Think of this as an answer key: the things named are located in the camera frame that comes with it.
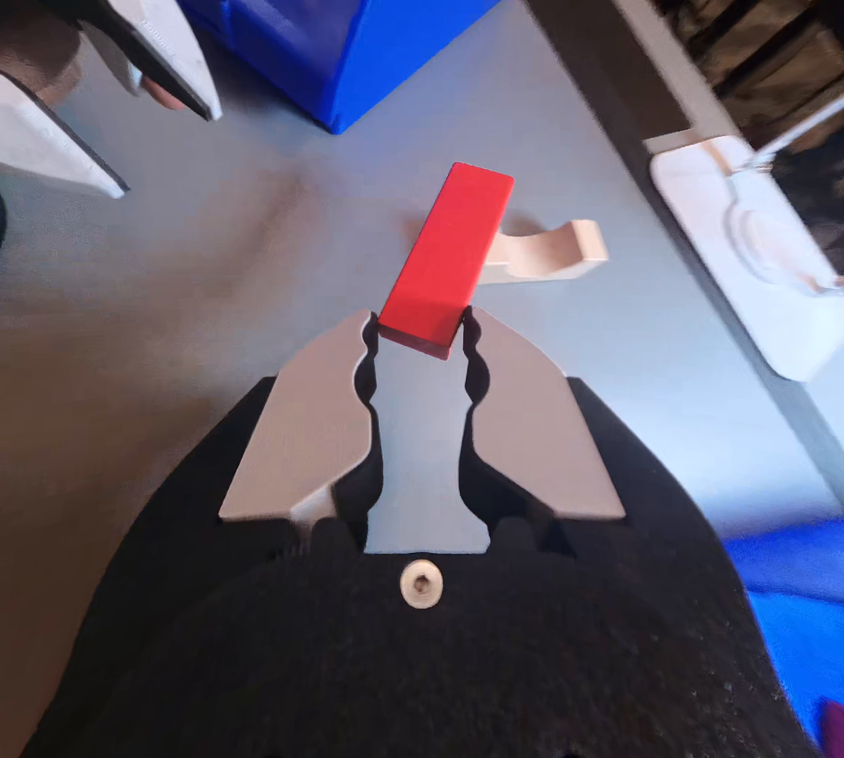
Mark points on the pale wooden arch block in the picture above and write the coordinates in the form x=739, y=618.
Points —
x=553, y=254

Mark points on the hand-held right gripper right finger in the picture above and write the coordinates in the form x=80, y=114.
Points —
x=540, y=443

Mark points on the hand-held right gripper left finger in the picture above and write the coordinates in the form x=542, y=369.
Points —
x=296, y=443

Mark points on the white document stand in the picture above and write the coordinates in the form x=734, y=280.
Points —
x=751, y=257

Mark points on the red wooden block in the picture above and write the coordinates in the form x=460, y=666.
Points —
x=447, y=257

